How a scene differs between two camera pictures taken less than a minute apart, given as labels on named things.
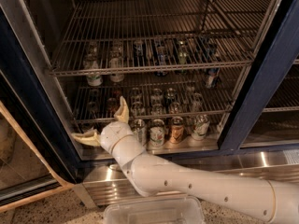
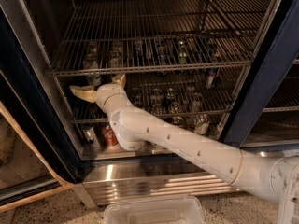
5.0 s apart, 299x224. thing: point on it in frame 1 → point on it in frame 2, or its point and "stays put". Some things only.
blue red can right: x=212 y=74 stays put
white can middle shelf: x=115 y=61 stays put
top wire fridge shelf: x=158 y=32 stays put
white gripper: x=114 y=134 → x=105 y=96
